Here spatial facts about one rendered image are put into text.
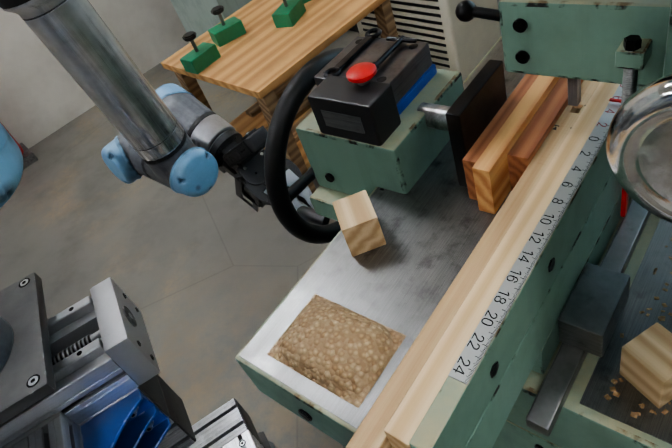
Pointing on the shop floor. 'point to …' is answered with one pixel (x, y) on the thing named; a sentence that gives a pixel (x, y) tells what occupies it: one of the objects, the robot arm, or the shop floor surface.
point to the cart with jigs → (278, 45)
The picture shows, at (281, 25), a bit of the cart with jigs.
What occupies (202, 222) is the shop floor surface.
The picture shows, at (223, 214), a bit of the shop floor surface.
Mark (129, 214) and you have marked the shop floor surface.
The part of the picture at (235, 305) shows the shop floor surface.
